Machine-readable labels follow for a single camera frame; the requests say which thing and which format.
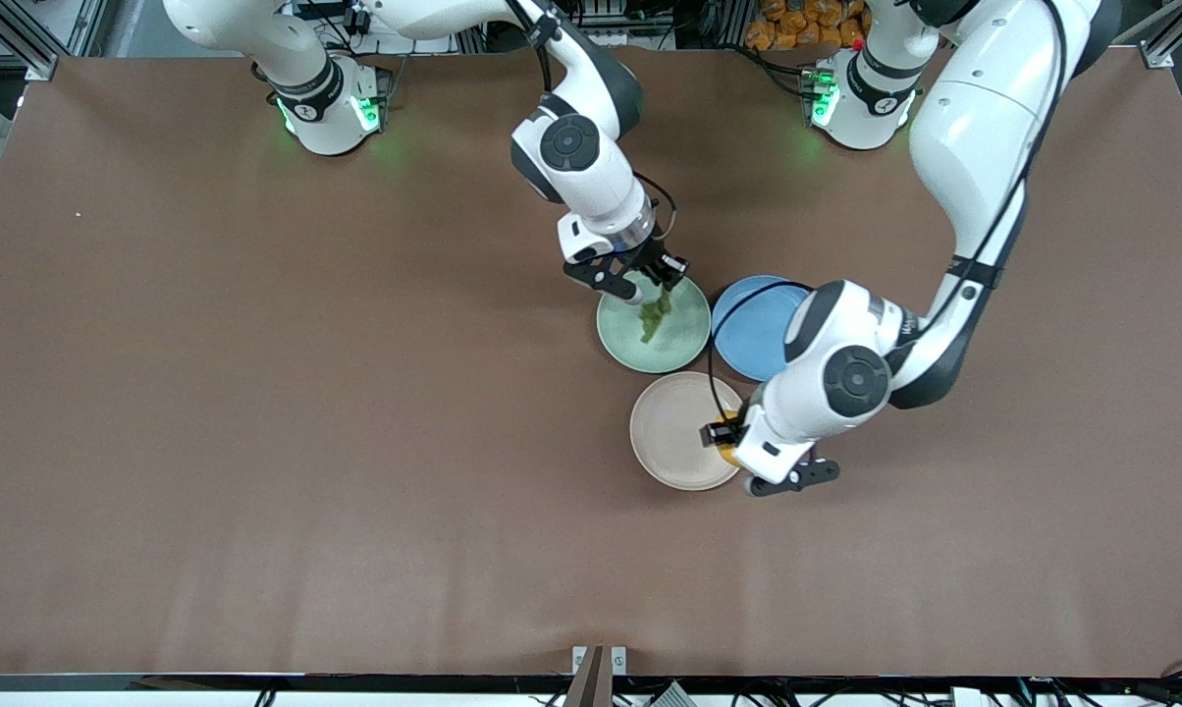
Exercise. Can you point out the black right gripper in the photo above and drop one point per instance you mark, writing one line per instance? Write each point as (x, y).
(654, 258)

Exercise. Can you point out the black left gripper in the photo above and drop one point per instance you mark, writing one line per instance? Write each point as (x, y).
(722, 432)

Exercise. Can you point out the yellow lemon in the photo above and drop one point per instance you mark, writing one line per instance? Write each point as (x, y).
(726, 454)

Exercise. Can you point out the green lettuce leaf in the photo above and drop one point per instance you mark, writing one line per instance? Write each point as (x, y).
(655, 319)

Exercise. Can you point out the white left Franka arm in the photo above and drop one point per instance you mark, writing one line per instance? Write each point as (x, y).
(974, 128)

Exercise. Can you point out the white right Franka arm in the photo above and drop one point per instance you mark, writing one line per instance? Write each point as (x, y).
(581, 147)

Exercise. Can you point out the beige plate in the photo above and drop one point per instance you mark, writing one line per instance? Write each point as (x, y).
(670, 432)

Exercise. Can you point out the light green plate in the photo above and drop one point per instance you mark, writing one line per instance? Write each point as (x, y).
(684, 339)

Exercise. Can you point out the blue plate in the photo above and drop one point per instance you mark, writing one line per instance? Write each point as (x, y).
(748, 334)

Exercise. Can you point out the orange snack packets pile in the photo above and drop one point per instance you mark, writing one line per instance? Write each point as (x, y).
(807, 25)

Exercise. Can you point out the metal table edge bracket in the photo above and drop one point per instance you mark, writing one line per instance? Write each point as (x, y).
(598, 660)

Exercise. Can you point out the aluminium frame profile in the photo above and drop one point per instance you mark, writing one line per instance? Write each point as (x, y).
(1155, 54)
(41, 67)

